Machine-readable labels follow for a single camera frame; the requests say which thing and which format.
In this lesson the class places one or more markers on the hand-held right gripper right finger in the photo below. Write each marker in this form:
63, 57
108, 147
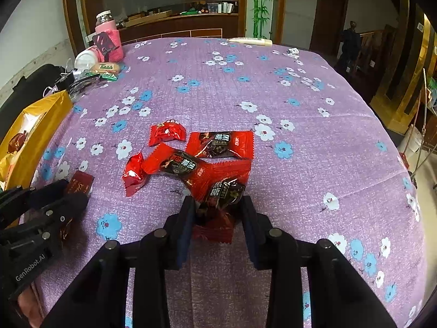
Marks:
251, 239

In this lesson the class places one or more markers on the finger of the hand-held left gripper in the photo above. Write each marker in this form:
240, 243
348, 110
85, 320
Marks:
65, 210
37, 194

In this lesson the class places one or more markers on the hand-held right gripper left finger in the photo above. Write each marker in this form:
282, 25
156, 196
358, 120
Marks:
186, 239

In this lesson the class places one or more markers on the dark red packet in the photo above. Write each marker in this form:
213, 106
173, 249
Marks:
80, 182

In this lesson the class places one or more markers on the red black candy packet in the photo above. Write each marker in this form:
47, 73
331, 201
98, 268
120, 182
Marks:
218, 143
170, 162
222, 194

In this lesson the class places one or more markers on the large golden bag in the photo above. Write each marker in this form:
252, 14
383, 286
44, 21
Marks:
34, 126

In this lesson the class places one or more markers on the small red candy wrapper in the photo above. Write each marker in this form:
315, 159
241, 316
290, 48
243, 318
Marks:
135, 174
165, 133

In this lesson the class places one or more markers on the black bag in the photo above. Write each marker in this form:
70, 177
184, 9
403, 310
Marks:
27, 88

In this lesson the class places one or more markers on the clear plastic wrapper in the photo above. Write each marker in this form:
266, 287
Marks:
83, 83

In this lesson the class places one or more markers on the green orange snack packet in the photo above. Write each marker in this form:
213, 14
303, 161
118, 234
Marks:
105, 70

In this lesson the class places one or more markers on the white round lid container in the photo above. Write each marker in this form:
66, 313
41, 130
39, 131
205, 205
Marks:
85, 60

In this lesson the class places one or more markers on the dark red patterned card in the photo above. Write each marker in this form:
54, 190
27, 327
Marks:
104, 42

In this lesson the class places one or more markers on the pink sleeved bottle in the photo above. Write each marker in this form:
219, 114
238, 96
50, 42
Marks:
105, 25

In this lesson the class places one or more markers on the white bucket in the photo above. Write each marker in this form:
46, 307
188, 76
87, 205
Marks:
411, 141

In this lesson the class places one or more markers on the small black white cube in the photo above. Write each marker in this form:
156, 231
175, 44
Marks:
292, 53

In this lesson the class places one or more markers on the cream tube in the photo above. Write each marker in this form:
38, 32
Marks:
249, 41

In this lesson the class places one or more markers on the wooden counter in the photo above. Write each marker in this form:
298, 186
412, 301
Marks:
170, 27

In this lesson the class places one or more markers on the thin metal pole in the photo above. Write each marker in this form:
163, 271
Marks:
423, 109

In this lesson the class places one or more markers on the gold black pillar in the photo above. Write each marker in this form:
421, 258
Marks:
399, 75

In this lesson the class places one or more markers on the brown wooden door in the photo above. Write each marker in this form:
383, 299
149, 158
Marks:
327, 20

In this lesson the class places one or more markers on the green bamboo wall sticker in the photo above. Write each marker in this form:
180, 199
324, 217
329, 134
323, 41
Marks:
261, 6

